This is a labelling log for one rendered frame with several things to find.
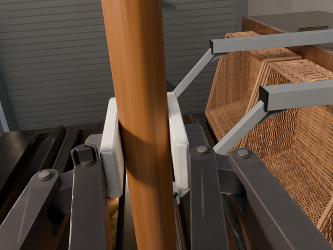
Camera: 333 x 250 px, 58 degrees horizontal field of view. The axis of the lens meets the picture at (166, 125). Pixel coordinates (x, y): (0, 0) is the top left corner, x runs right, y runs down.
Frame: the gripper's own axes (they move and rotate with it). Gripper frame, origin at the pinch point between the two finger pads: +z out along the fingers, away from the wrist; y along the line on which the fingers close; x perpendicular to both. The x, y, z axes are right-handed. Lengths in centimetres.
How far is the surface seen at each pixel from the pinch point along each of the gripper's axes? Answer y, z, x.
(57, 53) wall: -96, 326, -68
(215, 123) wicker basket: 36, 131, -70
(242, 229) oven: 28, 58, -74
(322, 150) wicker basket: 60, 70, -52
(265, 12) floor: 118, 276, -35
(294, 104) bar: 29, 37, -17
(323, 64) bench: 61, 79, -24
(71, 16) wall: -74, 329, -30
